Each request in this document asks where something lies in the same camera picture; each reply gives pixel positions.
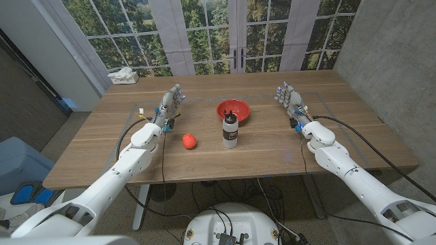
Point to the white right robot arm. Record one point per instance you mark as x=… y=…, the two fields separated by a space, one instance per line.
x=357 y=180

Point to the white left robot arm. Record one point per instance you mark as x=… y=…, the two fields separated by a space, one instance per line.
x=112 y=180

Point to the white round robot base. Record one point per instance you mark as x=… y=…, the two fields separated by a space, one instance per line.
x=238 y=217

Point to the blue grey seat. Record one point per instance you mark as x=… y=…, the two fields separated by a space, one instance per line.
x=20 y=163

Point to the light blue tape piece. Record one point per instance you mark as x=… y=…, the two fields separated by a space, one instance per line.
x=69 y=103

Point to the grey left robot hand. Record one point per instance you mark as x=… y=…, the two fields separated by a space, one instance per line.
x=167 y=105

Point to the red tomato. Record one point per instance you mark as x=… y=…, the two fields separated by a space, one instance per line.
x=189 y=141

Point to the white sneaker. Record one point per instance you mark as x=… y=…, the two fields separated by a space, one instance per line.
x=24 y=217

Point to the white squeeze bottle black cap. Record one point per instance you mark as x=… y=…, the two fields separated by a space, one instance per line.
x=230 y=136

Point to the white tissue box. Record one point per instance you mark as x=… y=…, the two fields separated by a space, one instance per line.
x=124 y=77

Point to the blue black foot pedal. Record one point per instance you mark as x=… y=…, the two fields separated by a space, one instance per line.
x=24 y=194

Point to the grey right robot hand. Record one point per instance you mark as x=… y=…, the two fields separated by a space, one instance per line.
x=294 y=102

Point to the white table leg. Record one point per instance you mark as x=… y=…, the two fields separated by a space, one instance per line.
x=139 y=211

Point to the dark grey table leg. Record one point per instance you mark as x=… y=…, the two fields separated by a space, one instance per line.
x=315 y=200

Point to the red bowl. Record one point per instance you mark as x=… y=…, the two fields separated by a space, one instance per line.
x=240 y=107

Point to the round black floor fan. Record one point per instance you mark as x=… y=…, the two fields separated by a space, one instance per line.
x=163 y=192

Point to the black table bracket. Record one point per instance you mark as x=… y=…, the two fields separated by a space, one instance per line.
x=375 y=172

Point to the printed window backdrop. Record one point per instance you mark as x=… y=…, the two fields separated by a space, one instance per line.
x=204 y=34

